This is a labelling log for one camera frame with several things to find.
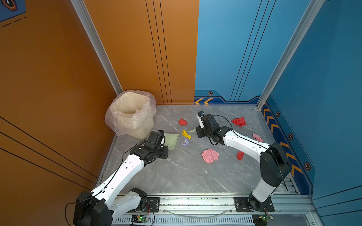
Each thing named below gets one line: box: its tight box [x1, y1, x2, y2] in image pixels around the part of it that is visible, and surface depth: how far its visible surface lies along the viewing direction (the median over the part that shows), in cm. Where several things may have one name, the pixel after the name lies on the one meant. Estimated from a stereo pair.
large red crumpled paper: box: [230, 117, 247, 127], surface depth 110 cm
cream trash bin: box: [109, 91, 155, 139], surface depth 84 cm
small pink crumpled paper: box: [252, 133, 264, 143], surface depth 101 cm
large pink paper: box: [201, 148, 220, 164], surface depth 91 cm
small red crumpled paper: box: [178, 117, 188, 126], surface depth 111 cm
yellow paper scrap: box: [181, 129, 192, 139], surface depth 103 cm
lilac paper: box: [181, 137, 190, 147], surface depth 98 cm
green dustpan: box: [164, 132, 180, 151], surface depth 85 cm
